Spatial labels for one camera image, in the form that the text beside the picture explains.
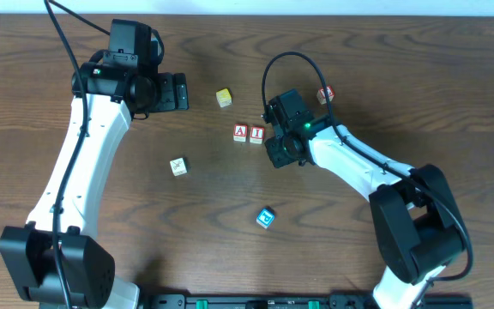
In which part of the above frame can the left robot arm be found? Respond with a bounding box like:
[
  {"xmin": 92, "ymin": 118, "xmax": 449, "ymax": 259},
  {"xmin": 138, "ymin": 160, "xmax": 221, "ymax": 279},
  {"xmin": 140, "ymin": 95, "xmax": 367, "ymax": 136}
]
[{"xmin": 0, "ymin": 61, "xmax": 188, "ymax": 308}]

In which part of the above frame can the red letter E block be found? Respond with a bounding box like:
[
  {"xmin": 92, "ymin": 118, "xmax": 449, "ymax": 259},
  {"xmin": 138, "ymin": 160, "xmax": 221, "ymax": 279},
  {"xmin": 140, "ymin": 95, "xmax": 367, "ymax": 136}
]
[{"xmin": 316, "ymin": 85, "xmax": 335, "ymax": 105}]

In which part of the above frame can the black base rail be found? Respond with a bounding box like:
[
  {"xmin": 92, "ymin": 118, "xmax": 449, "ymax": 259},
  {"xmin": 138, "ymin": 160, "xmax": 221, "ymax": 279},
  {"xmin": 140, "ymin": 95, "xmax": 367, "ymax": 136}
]
[{"xmin": 137, "ymin": 293, "xmax": 474, "ymax": 309}]

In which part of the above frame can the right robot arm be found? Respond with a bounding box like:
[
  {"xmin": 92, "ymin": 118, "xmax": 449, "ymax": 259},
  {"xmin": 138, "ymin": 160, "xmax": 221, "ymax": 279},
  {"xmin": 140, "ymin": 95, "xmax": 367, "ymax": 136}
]
[{"xmin": 263, "ymin": 113, "xmax": 473, "ymax": 308}]

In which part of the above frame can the blue tilted letter block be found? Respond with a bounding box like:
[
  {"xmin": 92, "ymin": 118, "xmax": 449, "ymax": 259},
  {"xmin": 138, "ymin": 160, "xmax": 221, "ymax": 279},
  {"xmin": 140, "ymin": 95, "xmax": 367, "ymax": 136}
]
[{"xmin": 256, "ymin": 208, "xmax": 275, "ymax": 229}]

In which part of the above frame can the yellow top block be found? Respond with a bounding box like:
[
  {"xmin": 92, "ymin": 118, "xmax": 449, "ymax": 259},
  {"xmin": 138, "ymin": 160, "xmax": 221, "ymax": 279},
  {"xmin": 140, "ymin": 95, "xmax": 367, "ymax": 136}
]
[{"xmin": 215, "ymin": 88, "xmax": 232, "ymax": 107}]

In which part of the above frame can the red letter A block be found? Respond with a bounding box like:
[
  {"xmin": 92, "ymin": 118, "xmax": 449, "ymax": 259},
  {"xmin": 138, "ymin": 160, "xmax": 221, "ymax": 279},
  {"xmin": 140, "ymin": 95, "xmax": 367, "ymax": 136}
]
[{"xmin": 232, "ymin": 124, "xmax": 248, "ymax": 142}]

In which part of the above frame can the red letter I block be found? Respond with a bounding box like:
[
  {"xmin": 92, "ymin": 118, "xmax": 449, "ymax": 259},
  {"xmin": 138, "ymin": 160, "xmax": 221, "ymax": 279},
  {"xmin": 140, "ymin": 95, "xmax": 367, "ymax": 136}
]
[{"xmin": 250, "ymin": 126, "xmax": 265, "ymax": 144}]

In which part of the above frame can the plain wooden picture block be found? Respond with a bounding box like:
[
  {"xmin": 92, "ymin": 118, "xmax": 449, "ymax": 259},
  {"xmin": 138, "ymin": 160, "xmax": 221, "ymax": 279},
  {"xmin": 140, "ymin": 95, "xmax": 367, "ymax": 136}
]
[{"xmin": 170, "ymin": 157, "xmax": 189, "ymax": 177}]

